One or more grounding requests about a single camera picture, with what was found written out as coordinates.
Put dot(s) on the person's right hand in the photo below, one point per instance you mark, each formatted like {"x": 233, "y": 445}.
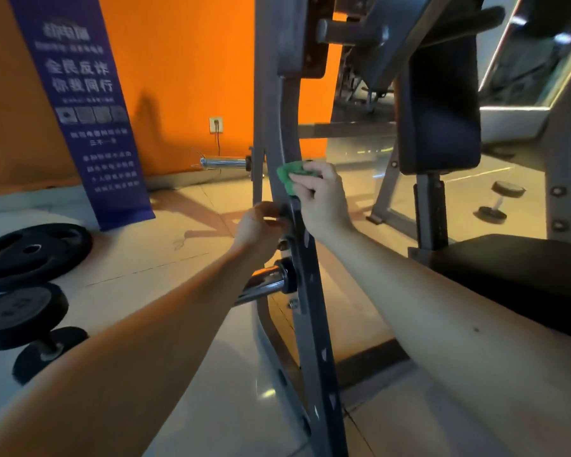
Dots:
{"x": 324, "y": 202}

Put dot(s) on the person's right forearm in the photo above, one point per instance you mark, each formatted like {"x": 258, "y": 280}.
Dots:
{"x": 466, "y": 328}

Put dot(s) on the person's left hand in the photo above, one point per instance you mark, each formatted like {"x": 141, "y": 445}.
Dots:
{"x": 257, "y": 235}

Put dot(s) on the dark blue stand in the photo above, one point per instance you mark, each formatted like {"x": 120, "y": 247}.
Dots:
{"x": 86, "y": 119}

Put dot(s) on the green cleaning cloth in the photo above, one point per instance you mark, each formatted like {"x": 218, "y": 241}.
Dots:
{"x": 289, "y": 175}

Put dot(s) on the grey steel gym machine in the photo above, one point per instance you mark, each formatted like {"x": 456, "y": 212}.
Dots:
{"x": 271, "y": 90}

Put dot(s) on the person's left forearm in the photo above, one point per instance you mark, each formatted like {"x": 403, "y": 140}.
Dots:
{"x": 124, "y": 366}

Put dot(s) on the white wall outlet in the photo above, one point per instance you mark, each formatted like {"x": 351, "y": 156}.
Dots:
{"x": 216, "y": 123}

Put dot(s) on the large black dumbbell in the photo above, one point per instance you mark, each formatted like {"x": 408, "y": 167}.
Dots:
{"x": 24, "y": 314}

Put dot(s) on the chrome weight storage peg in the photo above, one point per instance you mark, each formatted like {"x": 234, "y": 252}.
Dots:
{"x": 264, "y": 280}
{"x": 224, "y": 162}

